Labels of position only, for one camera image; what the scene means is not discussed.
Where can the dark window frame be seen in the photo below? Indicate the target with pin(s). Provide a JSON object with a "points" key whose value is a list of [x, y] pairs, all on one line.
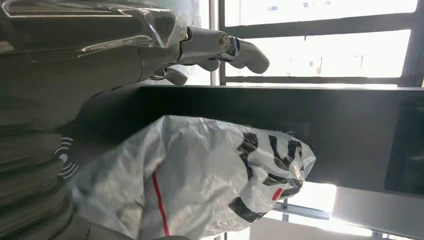
{"points": [[298, 80]]}

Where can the grey package with red print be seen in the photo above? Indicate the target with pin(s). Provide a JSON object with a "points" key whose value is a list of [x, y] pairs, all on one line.
{"points": [[198, 172]]}

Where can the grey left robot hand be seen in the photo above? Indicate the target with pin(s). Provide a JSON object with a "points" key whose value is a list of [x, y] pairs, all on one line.
{"points": [[82, 49]]}

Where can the black inbound machine platform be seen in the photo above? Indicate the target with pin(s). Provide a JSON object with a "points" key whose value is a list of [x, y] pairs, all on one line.
{"points": [[96, 132]]}

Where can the white wall ledge panel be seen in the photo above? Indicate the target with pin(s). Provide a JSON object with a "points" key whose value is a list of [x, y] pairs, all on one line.
{"points": [[364, 212]]}

